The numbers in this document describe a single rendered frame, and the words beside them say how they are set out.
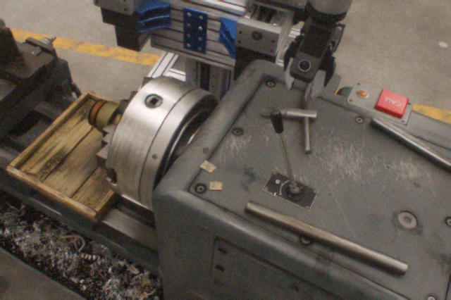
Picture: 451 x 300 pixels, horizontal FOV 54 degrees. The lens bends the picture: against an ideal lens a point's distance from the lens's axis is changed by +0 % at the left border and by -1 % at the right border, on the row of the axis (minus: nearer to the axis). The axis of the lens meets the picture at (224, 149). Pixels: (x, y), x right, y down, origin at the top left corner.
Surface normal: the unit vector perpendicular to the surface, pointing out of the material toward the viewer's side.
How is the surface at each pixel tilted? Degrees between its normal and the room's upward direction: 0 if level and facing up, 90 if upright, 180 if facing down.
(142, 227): 0
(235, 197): 0
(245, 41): 90
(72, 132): 0
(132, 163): 58
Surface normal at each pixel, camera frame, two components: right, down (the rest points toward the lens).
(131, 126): -0.18, -0.17
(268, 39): -0.33, 0.73
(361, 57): 0.07, -0.61
